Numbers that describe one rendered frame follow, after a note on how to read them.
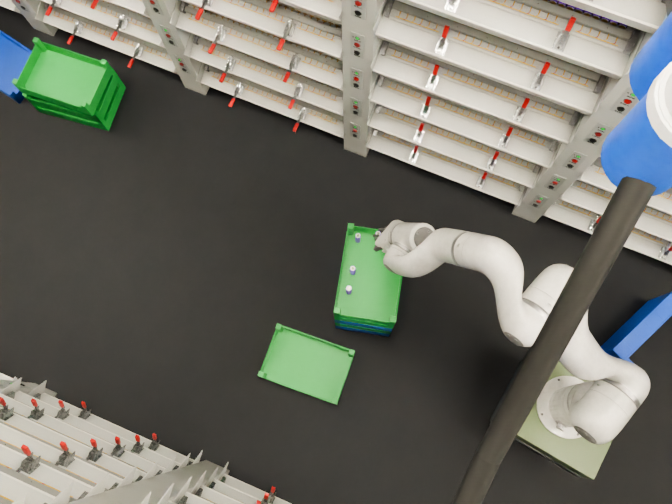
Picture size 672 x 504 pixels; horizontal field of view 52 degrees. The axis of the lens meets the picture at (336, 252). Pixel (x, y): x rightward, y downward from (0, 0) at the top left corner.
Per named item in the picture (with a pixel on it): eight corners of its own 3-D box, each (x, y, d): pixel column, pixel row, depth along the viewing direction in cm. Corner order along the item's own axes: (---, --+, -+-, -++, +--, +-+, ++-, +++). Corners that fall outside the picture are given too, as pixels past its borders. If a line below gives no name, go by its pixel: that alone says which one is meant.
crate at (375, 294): (394, 326, 227) (396, 322, 219) (333, 316, 228) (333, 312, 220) (407, 238, 234) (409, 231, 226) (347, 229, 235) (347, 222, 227)
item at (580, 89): (588, 115, 184) (600, 110, 170) (375, 37, 190) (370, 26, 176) (621, 41, 181) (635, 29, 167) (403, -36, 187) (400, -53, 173)
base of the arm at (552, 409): (582, 450, 212) (605, 451, 194) (526, 418, 214) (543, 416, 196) (608, 395, 216) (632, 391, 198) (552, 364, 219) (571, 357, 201)
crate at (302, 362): (259, 377, 256) (257, 376, 248) (279, 325, 260) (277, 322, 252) (336, 405, 253) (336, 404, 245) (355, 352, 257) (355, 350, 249)
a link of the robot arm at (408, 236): (405, 259, 201) (423, 234, 203) (425, 262, 189) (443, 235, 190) (384, 242, 199) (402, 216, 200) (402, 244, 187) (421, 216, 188)
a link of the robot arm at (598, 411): (618, 402, 197) (655, 396, 174) (578, 452, 194) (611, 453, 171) (583, 373, 200) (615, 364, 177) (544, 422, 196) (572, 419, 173)
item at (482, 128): (546, 168, 223) (553, 167, 209) (371, 101, 229) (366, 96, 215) (572, 107, 220) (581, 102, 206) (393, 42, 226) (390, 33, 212)
